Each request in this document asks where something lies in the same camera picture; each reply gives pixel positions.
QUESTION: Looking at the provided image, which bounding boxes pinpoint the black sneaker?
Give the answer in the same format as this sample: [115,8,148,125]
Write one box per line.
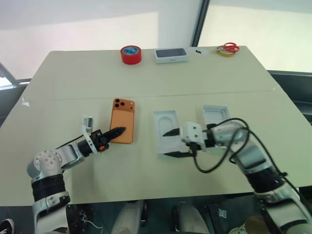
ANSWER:
[0,218,16,234]

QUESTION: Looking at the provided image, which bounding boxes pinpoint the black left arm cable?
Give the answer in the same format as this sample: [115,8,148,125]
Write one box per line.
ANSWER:
[56,136,84,150]

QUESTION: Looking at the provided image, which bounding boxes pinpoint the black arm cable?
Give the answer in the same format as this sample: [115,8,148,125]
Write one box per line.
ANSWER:
[191,117,304,203]
[56,136,84,150]

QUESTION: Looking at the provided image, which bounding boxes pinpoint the white phone box base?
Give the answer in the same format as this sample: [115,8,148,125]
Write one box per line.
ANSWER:
[153,110,187,156]

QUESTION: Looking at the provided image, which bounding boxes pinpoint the white sneaker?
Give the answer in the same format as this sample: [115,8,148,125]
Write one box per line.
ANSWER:
[229,220,253,234]

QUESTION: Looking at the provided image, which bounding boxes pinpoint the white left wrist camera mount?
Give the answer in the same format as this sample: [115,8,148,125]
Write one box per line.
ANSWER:
[80,116,96,155]

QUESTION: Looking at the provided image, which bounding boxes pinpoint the yellow tape roll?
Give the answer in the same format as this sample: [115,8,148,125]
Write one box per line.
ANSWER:
[217,49,234,58]

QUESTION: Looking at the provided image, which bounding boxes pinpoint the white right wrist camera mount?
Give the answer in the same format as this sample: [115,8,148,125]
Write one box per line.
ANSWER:
[180,121,208,151]

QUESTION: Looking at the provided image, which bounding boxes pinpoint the brown cardboard piece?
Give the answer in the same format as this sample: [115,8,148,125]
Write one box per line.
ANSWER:
[243,216,268,234]

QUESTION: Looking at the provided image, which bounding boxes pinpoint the dark window frame post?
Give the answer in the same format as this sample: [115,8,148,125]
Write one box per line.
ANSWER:
[191,0,211,47]

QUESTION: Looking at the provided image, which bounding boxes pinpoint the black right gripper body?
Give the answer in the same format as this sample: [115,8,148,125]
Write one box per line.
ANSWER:
[178,128,199,157]

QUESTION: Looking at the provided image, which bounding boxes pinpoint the dark furniture beside table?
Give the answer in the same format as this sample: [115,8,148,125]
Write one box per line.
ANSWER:
[266,70,312,128]

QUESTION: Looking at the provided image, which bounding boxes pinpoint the closed white phone box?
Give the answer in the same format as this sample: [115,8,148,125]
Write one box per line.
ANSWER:
[154,48,191,65]

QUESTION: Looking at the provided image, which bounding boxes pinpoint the orange smartphone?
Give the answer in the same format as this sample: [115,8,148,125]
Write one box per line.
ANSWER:
[109,97,137,145]

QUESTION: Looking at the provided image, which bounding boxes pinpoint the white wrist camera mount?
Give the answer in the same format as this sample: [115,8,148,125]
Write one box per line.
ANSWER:
[80,116,96,155]
[180,121,208,151]

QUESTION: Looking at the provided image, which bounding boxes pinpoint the white phone box lid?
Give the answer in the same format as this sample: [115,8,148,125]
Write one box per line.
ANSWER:
[202,104,231,125]

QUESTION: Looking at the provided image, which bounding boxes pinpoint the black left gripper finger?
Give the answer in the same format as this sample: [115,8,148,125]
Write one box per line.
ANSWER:
[103,126,127,142]
[107,129,127,143]

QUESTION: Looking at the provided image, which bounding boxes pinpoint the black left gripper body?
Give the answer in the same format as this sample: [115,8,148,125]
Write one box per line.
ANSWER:
[91,129,110,154]

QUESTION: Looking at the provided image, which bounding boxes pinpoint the grey chair frame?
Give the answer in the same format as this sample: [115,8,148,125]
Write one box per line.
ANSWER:
[0,62,31,91]

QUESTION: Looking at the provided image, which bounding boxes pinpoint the red tape roll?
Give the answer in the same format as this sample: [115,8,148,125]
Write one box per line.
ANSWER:
[120,44,143,65]

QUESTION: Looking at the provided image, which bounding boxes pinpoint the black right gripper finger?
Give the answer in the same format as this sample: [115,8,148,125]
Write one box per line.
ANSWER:
[162,128,181,137]
[165,150,193,158]

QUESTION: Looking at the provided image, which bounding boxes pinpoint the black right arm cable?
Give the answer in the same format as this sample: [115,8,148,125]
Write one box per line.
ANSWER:
[191,117,304,203]

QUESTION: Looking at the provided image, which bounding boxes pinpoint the red handled scissors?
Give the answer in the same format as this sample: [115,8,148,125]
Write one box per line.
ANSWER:
[216,42,241,53]

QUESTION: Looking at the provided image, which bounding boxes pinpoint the pale rounded shape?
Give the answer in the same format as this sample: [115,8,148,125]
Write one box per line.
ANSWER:
[114,200,147,234]
[172,201,203,234]

